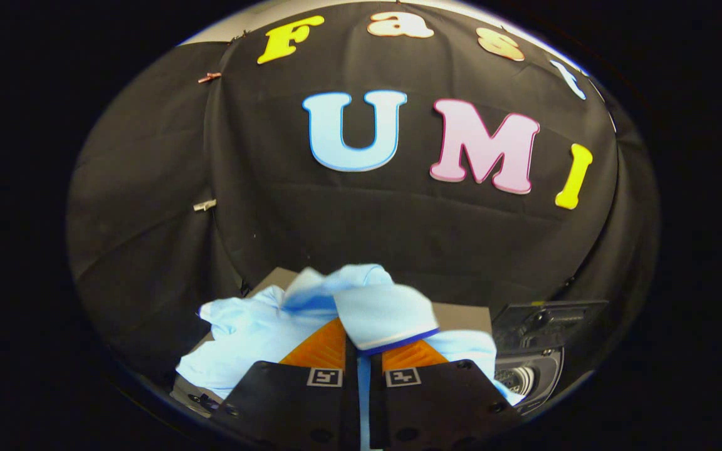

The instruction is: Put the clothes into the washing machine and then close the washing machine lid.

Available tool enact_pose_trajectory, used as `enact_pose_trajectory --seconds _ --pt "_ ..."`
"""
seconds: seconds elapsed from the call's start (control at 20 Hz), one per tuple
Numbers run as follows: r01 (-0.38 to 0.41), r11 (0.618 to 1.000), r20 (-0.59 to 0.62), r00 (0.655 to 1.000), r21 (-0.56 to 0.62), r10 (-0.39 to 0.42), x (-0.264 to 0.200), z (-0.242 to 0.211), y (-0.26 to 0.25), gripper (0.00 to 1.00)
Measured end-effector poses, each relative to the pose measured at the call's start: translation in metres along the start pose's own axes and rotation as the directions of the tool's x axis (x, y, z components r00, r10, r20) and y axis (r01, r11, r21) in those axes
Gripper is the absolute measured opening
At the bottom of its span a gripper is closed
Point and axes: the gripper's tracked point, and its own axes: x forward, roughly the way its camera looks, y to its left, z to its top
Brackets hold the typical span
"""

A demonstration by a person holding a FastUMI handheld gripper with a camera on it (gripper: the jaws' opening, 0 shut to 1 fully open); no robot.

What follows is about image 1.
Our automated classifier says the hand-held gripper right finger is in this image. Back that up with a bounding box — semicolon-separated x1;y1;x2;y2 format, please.
370;340;526;451

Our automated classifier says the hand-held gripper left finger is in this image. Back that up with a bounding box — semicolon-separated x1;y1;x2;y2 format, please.
208;317;360;451

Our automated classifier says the blue polo shirt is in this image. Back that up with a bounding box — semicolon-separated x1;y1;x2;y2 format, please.
176;263;525;451

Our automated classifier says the dark washing machine lid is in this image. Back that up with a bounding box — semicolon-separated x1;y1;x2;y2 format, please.
491;299;610;353

